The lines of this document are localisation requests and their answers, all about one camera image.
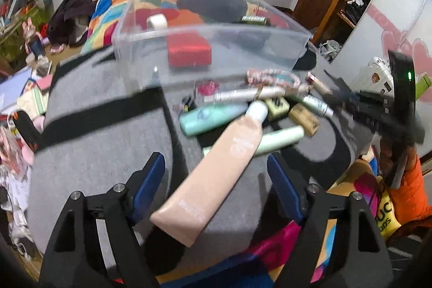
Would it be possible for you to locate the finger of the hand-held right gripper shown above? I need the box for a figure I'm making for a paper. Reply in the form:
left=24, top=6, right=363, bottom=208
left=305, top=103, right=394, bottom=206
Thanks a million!
left=330, top=96, right=359, bottom=120
left=323, top=69, right=363, bottom=100

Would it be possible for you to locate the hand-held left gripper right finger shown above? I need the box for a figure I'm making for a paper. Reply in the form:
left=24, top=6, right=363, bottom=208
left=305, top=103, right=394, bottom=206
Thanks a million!
left=266, top=152, right=394, bottom=288

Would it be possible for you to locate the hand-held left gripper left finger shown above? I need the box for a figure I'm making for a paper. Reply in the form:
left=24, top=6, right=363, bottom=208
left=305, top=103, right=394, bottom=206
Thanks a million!
left=40, top=152, right=166, bottom=288

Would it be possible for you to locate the silver white cosmetic tube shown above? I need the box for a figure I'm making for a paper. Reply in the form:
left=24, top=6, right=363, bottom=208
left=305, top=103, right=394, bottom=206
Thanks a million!
left=297, top=94, right=335, bottom=117

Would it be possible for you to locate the tan small box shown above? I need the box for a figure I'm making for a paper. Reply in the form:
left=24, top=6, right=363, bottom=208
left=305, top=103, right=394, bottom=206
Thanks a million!
left=288, top=103, right=320, bottom=137

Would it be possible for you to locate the peach cosmetic tube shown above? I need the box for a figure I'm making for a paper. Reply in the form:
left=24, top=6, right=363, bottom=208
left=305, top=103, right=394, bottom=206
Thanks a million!
left=149, top=101, right=269, bottom=247

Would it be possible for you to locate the teal cosmetic tube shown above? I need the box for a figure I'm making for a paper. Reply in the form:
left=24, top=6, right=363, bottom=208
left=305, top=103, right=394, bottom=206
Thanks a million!
left=179, top=103, right=248, bottom=136

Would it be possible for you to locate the long cream cosmetic tube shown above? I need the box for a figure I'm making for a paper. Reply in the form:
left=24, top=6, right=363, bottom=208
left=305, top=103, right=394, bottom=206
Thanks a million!
left=203, top=86, right=287, bottom=104

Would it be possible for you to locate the clear plastic storage bin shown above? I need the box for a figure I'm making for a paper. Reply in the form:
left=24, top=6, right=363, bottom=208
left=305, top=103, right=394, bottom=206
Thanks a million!
left=111, top=0, right=314, bottom=96

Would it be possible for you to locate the beige cosmetic stick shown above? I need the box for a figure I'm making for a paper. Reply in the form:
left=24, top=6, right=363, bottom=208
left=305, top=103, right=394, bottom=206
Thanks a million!
left=305, top=72, right=333, bottom=94

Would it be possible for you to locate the white suitcase with stickers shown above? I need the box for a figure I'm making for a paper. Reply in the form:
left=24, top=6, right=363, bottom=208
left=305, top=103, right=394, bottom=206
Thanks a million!
left=351, top=57, right=394, bottom=96

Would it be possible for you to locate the white grey bag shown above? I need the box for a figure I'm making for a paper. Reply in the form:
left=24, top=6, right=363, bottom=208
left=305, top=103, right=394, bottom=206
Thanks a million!
left=319, top=40, right=340, bottom=59

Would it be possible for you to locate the light green cosmetic tube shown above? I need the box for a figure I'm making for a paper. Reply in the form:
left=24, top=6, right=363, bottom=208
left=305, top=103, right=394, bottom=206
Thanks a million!
left=202, top=125, right=305, bottom=158

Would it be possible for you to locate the olive green small box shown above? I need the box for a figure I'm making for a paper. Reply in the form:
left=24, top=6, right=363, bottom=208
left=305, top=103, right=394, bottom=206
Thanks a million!
left=265, top=96, right=291, bottom=120

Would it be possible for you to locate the colourful printed bedsheet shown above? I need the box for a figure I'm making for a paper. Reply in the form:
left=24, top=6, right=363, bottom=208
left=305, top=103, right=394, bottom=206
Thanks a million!
left=157, top=156, right=389, bottom=288

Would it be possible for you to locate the white door with pink hearts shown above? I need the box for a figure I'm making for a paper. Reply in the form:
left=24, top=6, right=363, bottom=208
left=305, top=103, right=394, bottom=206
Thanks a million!
left=332, top=0, right=432, bottom=127

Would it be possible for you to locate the small black item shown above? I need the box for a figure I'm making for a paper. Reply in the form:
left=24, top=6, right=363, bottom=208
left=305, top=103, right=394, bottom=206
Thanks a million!
left=174, top=96, right=196, bottom=113

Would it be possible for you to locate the dark green glass bottle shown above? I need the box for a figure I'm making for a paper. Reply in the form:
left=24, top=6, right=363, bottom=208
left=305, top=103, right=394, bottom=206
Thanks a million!
left=241, top=15, right=271, bottom=26

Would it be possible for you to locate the yellow printed cloth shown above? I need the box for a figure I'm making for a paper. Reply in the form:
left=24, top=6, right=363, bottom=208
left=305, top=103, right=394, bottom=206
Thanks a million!
left=377, top=188, right=403, bottom=239

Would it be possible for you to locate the pink round compact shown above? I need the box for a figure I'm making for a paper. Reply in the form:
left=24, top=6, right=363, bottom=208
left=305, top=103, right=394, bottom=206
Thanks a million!
left=197, top=80, right=220, bottom=98

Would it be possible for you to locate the black orange pouch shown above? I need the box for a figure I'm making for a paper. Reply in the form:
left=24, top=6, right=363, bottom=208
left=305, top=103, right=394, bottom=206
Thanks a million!
left=13, top=111, right=43, bottom=154

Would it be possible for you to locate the white paper clutter pile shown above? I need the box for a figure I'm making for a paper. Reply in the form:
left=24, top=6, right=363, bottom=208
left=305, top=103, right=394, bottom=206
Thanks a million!
left=0, top=167, right=31, bottom=255

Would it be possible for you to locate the red box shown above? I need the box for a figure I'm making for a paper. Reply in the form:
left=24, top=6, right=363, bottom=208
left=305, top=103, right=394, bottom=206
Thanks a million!
left=167, top=32, right=212, bottom=69

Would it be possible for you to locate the stack of books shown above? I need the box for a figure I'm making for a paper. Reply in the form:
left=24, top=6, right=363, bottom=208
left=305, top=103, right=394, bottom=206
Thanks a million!
left=17, top=75, right=53, bottom=116

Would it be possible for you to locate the black cloth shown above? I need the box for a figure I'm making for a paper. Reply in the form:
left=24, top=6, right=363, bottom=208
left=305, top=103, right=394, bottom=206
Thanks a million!
left=177, top=0, right=257, bottom=23

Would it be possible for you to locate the white tape roll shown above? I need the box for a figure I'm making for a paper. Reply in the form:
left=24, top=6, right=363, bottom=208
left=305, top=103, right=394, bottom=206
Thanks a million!
left=146, top=13, right=168, bottom=31

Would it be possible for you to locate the blue paper folder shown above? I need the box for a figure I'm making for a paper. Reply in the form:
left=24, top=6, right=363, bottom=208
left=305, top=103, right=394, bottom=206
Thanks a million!
left=0, top=67, right=32, bottom=113

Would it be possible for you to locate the pink bunny doll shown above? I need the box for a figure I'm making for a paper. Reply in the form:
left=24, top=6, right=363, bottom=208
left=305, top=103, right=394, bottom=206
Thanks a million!
left=22, top=18, right=46, bottom=57

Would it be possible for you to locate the dark clothes pile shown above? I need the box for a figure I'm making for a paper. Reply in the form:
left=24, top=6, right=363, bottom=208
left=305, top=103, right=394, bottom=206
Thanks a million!
left=47, top=0, right=98, bottom=46

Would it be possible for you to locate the cluttered green shelf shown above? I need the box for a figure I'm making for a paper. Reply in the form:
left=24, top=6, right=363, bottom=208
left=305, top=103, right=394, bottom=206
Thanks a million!
left=0, top=0, right=51, bottom=66

